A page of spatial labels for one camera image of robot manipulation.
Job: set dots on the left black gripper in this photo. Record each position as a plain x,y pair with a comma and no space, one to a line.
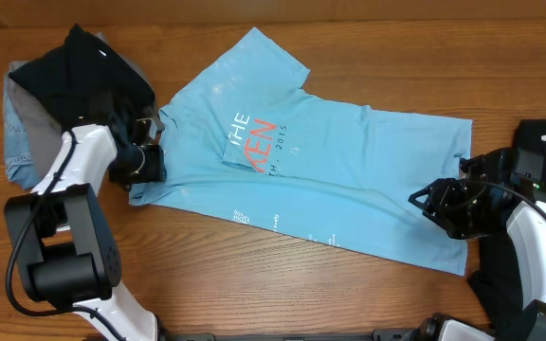
154,168

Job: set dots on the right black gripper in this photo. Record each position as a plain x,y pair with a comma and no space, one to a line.
442,192

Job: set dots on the light blue printed t-shirt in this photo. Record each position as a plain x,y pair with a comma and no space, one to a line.
244,142

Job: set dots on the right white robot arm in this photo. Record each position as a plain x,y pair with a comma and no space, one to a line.
511,281

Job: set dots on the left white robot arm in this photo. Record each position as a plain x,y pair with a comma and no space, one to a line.
63,249

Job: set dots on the black garment pile right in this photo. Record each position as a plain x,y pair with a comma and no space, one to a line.
538,142

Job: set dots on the folded black garment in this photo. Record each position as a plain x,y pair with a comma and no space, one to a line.
67,77

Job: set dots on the folded grey garment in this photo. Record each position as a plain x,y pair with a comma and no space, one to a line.
45,133

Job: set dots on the folded blue jeans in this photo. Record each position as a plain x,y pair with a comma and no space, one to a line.
20,168

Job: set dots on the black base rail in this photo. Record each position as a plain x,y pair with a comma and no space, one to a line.
392,334

